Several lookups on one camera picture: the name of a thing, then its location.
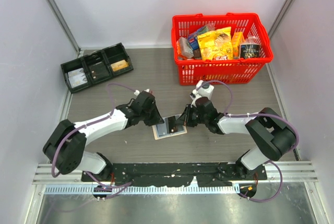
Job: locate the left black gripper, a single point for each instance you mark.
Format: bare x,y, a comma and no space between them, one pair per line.
158,119

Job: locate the orange snack box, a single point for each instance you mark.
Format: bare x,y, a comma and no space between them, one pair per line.
236,41

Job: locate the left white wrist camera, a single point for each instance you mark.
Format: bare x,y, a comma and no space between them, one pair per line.
137,92

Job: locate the blue snack packet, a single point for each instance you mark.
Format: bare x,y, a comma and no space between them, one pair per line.
193,37

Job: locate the gold card in tray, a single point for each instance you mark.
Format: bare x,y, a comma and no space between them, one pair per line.
119,65

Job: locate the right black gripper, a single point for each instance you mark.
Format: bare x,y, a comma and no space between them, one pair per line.
184,118

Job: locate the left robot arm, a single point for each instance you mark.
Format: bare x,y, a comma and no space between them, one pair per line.
66,146

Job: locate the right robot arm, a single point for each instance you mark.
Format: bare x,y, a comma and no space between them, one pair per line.
273,135

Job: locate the white bottle grey cap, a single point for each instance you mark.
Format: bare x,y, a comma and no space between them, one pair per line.
204,89

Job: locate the black three-compartment tray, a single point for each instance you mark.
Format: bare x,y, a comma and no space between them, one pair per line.
107,55

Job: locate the black mounting base plate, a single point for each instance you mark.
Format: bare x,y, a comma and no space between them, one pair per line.
207,174

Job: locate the yellow chips bag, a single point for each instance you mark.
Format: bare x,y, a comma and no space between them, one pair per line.
216,45

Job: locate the dark card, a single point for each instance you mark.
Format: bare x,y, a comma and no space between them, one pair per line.
99,71

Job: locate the grey wrapped snack pack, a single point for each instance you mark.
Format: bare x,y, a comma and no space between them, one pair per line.
183,48

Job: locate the white cable duct strip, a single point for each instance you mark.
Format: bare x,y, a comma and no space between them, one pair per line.
72,189

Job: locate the beige card holder wallet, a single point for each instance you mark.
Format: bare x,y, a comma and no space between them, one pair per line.
160,130

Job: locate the black credit card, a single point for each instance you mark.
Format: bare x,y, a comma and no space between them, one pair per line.
171,125

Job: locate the red shopping basket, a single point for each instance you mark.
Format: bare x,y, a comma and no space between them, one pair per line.
236,71

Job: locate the black round can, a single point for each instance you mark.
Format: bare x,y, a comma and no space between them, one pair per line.
249,50

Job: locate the white cards in tray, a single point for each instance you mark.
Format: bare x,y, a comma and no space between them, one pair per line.
77,77

